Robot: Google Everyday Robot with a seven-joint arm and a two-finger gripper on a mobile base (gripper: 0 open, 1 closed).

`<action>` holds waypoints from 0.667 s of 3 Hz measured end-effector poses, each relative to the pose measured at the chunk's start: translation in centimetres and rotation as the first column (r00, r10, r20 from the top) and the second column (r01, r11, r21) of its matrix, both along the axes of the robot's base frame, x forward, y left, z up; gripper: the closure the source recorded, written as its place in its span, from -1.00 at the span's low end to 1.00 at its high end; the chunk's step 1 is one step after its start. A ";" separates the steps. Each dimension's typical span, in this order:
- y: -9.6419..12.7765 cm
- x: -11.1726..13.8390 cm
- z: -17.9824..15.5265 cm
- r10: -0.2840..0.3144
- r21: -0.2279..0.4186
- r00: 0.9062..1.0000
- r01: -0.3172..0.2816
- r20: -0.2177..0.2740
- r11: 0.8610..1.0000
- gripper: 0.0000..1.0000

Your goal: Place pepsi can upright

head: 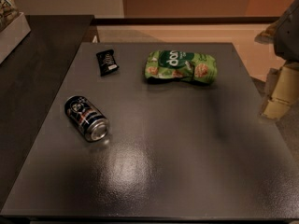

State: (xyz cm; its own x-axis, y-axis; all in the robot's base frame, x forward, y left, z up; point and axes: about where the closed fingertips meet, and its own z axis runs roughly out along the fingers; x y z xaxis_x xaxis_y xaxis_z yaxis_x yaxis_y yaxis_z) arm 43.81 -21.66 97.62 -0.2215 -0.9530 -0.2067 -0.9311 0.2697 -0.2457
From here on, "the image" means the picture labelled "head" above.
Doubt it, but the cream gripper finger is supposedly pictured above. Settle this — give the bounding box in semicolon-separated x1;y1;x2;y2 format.
261;63;299;120

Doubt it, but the blue pepsi can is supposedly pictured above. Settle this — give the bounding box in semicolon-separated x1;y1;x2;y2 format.
64;95;109;142

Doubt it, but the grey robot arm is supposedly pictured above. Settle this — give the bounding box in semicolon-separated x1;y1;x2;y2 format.
255;0;299;120

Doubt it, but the green chip bag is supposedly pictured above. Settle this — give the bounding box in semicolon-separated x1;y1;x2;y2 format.
144;50;218;85

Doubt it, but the small black snack packet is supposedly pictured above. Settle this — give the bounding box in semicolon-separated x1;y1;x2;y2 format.
96;49;119;77

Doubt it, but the dark wooden side table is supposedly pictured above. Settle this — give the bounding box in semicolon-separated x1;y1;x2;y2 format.
0;15;93;210

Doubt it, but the white box with snacks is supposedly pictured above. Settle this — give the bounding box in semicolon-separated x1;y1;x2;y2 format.
0;0;31;63

